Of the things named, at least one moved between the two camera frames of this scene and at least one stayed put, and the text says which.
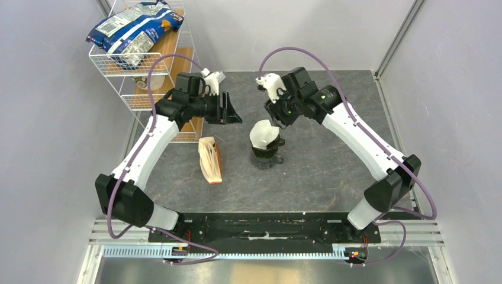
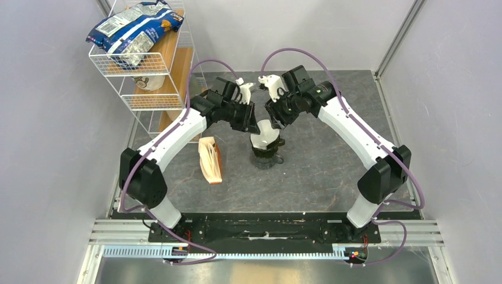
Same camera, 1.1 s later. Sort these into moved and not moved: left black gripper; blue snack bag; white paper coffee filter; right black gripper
Moved: left black gripper
Not moved: white paper coffee filter; blue snack bag; right black gripper
